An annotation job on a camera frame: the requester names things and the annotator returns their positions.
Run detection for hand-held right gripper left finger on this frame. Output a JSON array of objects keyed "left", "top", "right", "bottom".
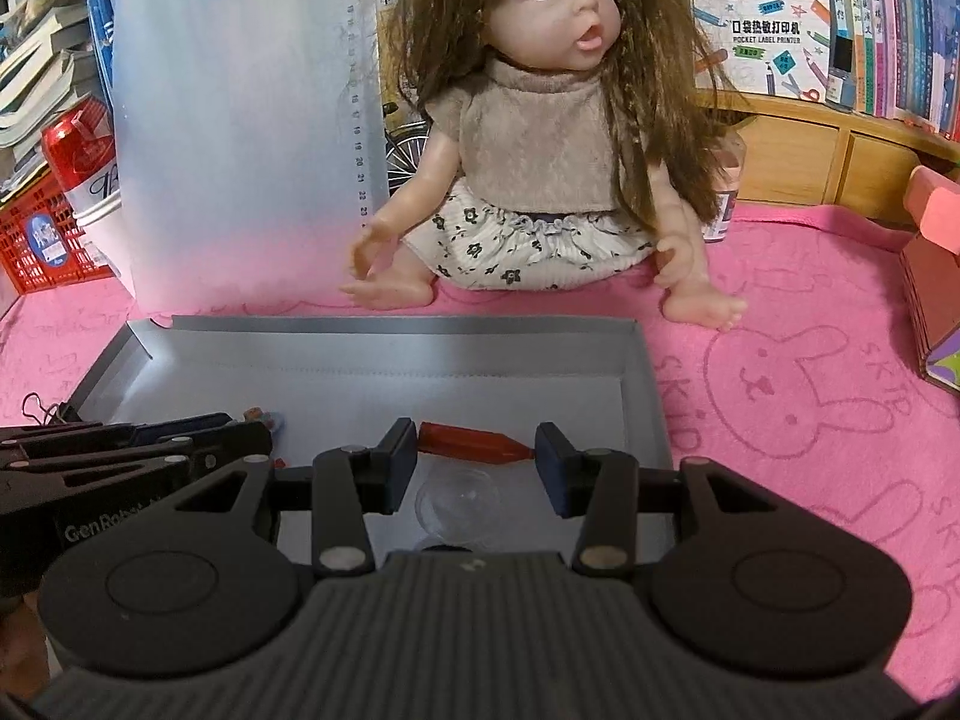
[{"left": 176, "top": 418, "right": 417, "bottom": 577}]

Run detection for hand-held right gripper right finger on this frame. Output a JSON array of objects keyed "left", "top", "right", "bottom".
[{"left": 536, "top": 422, "right": 777, "bottom": 578}]

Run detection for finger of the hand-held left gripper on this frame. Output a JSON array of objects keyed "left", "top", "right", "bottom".
[
  {"left": 0, "top": 422, "right": 275, "bottom": 518},
  {"left": 0, "top": 412, "right": 235, "bottom": 452}
]

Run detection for blue hair clip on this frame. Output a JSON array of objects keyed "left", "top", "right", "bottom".
[{"left": 242, "top": 406, "right": 287, "bottom": 437}]

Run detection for clear plastic funnel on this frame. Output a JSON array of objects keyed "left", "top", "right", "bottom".
[{"left": 414, "top": 468, "right": 505, "bottom": 550}]

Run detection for red plastic tube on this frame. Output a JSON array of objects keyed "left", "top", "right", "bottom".
[{"left": 418, "top": 421, "right": 538, "bottom": 467}]

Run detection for grey cardboard box with lid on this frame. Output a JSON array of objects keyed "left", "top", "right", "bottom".
[{"left": 69, "top": 0, "right": 674, "bottom": 565}]

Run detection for black binder clip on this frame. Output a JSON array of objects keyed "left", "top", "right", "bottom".
[{"left": 21, "top": 390, "right": 77, "bottom": 426}]

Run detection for white paper cup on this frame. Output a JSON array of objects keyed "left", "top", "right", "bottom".
[{"left": 73, "top": 186, "right": 137, "bottom": 302}]

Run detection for red plastic basket with sticker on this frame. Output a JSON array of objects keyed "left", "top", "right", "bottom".
[{"left": 0, "top": 163, "right": 115, "bottom": 295}]

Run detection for pink bunny-print cloth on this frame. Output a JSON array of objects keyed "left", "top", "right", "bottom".
[{"left": 0, "top": 201, "right": 960, "bottom": 700}]

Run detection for red drink can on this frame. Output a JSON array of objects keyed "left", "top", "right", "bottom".
[{"left": 40, "top": 93, "right": 119, "bottom": 205}]

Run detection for black miniature bicycle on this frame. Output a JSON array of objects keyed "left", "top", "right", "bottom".
[{"left": 381, "top": 101, "right": 434, "bottom": 192}]

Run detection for small white-label bottle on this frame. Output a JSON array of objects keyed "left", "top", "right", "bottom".
[{"left": 703, "top": 131, "right": 745, "bottom": 243}]

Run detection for long-haired baby doll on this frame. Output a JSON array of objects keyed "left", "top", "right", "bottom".
[{"left": 340, "top": 0, "right": 751, "bottom": 332}]

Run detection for stack of lying books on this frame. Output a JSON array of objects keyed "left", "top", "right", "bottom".
[{"left": 0, "top": 0, "right": 115, "bottom": 192}]

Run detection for blue upright books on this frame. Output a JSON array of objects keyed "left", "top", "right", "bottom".
[{"left": 81, "top": 0, "right": 125, "bottom": 95}]

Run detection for wooden drawer organizer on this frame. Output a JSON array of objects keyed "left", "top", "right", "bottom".
[{"left": 691, "top": 92, "right": 960, "bottom": 227}]

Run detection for pink phone stand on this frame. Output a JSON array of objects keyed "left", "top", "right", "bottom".
[{"left": 898, "top": 163, "right": 960, "bottom": 392}]

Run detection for white pencil-print carton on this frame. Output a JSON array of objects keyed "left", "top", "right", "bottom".
[{"left": 685, "top": 0, "right": 835, "bottom": 104}]

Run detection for row of upright books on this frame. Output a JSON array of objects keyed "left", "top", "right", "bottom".
[{"left": 726, "top": 0, "right": 960, "bottom": 142}]

